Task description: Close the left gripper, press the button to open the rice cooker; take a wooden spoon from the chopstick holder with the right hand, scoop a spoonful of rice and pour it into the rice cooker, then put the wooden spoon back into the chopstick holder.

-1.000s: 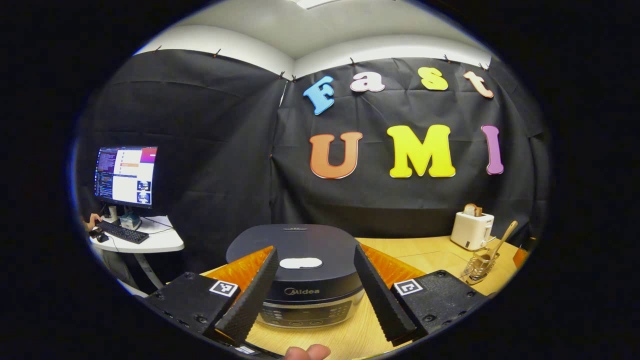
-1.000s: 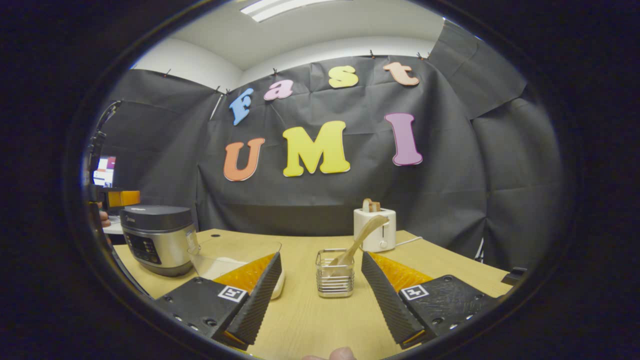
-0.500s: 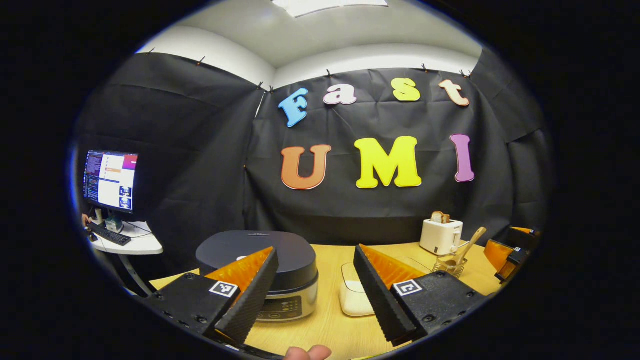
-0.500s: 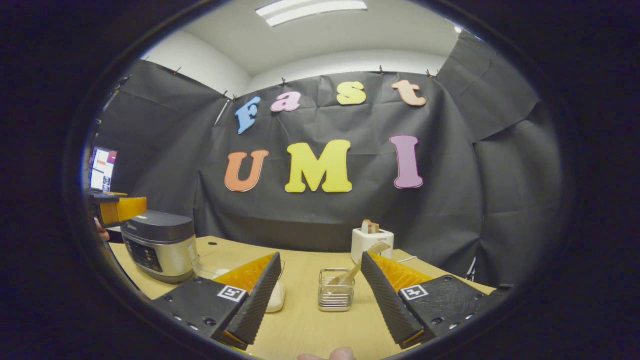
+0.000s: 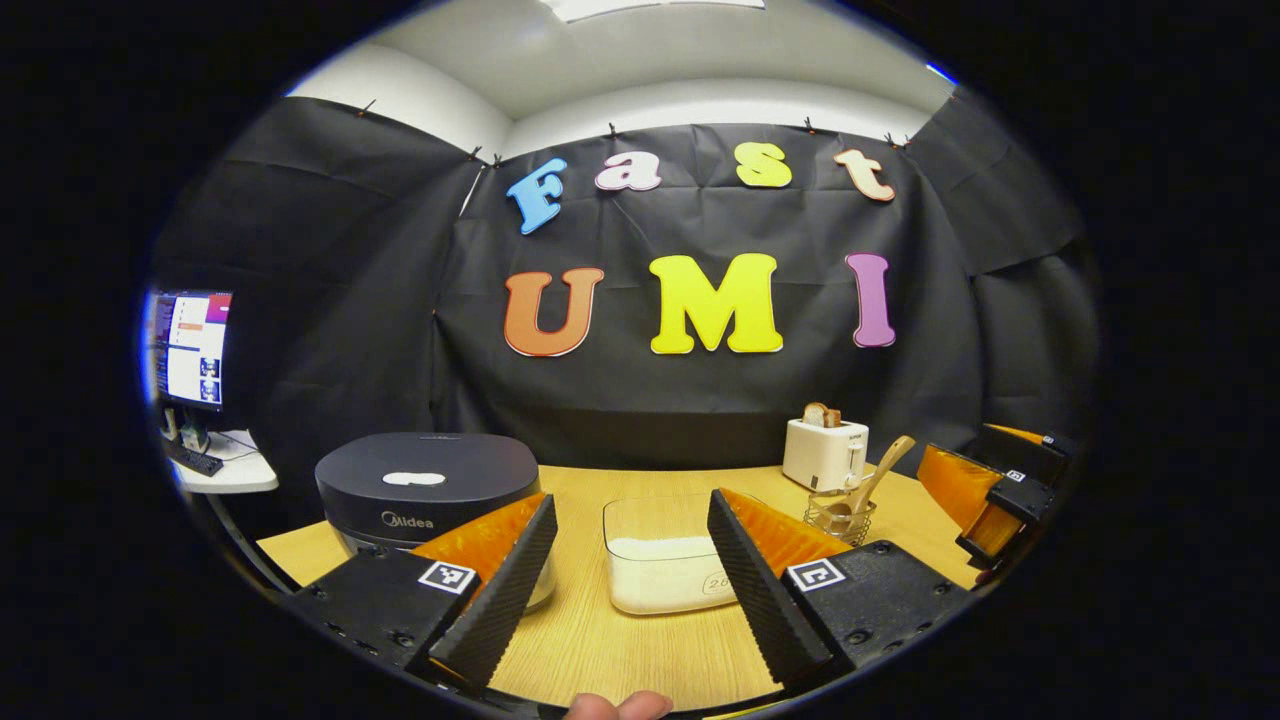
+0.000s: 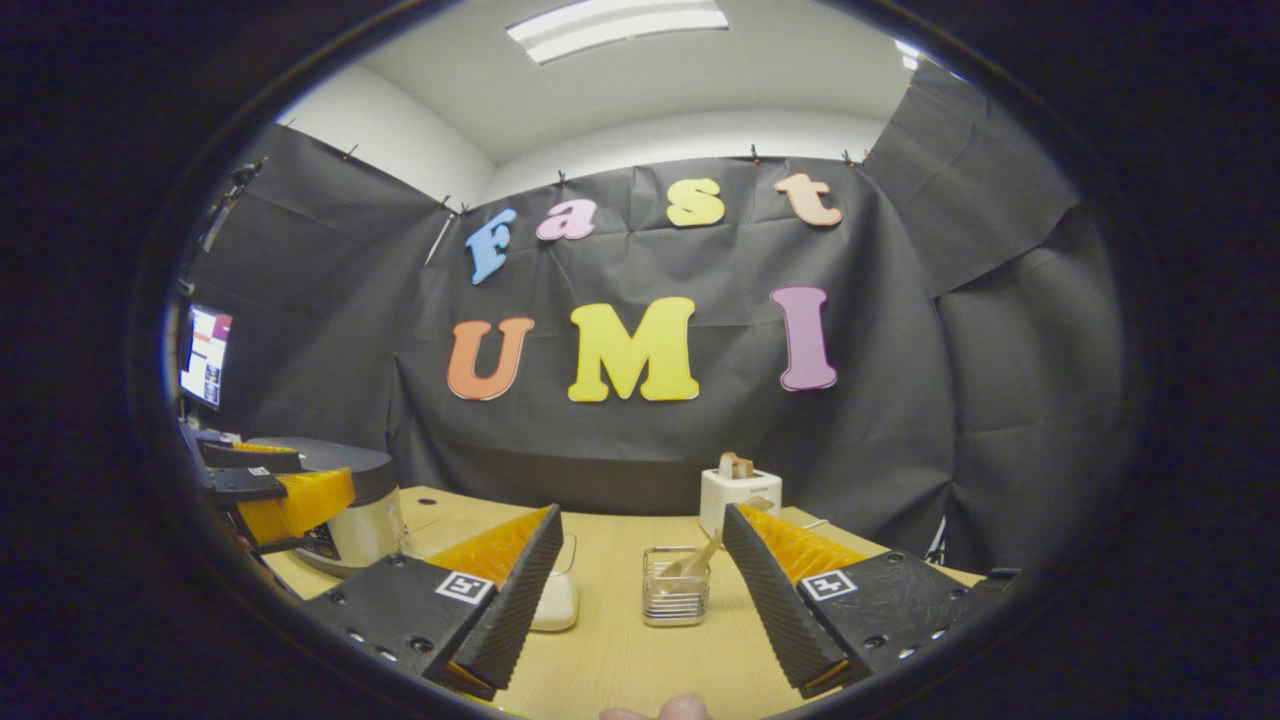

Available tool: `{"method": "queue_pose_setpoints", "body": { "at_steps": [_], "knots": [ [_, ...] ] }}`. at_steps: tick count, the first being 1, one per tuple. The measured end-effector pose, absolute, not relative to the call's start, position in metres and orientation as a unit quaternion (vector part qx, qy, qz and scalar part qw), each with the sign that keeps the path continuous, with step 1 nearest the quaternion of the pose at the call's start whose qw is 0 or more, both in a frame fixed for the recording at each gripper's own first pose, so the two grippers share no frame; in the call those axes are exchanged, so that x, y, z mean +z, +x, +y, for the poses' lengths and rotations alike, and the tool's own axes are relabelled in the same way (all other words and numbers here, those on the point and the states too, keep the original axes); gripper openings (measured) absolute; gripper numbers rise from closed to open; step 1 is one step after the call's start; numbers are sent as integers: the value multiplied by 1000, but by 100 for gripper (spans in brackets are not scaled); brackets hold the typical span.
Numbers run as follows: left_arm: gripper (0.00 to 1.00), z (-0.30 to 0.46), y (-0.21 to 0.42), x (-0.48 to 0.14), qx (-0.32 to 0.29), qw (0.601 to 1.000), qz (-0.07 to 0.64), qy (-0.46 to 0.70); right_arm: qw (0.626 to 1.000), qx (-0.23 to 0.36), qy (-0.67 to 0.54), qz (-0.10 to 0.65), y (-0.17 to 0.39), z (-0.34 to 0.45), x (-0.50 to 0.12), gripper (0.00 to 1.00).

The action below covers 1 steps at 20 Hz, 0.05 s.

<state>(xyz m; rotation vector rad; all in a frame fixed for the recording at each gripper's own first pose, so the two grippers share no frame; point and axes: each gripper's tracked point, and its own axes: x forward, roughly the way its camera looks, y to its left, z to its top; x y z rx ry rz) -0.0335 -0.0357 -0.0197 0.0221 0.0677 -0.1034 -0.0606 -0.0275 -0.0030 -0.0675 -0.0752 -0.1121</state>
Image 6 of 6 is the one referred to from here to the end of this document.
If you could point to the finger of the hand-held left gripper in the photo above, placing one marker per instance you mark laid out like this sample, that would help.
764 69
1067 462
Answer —
300 505
250 460

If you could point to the ceiling light panel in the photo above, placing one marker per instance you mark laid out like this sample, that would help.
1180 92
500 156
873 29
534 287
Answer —
615 25

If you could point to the toasted bread slice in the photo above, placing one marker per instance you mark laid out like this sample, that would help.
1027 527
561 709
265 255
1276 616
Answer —
735 466

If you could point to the black backdrop cloth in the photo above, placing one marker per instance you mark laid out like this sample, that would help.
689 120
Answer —
650 450

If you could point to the wooden spoon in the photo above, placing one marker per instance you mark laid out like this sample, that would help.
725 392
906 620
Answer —
695 560

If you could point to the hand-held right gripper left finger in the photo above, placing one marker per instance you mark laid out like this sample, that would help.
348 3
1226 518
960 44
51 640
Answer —
510 620

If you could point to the computer monitor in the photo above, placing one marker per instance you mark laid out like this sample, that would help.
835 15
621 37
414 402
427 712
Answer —
206 355

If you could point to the black and silver rice cooker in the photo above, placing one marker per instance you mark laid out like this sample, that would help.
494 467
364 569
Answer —
375 520

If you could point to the black tripod stand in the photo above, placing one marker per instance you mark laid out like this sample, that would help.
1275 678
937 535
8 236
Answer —
228 205
939 542

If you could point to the white toaster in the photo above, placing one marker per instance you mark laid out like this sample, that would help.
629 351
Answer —
715 500

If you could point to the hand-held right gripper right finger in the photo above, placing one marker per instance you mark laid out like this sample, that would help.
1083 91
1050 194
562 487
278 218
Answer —
780 610

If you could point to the white rice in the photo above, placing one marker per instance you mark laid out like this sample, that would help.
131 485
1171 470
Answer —
555 605

